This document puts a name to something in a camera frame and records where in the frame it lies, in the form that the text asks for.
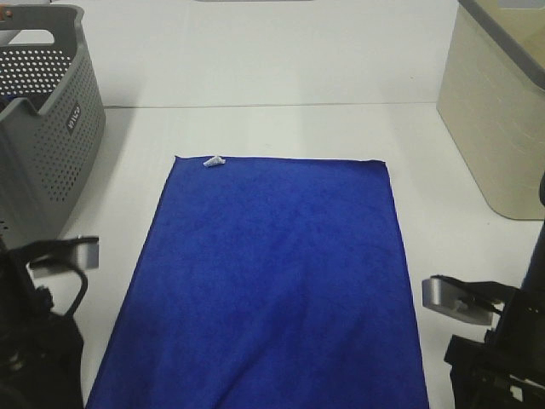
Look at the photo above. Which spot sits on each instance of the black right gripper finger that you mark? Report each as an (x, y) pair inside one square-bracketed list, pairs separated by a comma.
[(451, 298)]

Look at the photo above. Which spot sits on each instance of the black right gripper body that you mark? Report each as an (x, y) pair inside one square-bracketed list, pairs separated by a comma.
[(506, 370)]

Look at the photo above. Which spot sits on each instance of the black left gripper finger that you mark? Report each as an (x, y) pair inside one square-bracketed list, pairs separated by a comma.
[(53, 257)]

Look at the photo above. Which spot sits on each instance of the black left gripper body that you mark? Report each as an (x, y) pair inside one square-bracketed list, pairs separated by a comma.
[(30, 328)]

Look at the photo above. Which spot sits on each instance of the blue towel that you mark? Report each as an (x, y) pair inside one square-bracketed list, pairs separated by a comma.
[(268, 283)]

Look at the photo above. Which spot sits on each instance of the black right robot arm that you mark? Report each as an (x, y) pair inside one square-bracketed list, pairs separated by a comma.
[(537, 238)]

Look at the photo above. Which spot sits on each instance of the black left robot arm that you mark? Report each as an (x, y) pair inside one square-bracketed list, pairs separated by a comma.
[(31, 387)]

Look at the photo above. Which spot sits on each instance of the grey perforated laundry basket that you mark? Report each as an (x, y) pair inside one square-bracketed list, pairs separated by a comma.
[(52, 122)]

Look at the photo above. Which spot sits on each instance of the beige plastic basket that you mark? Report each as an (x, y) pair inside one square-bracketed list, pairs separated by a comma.
[(491, 100)]

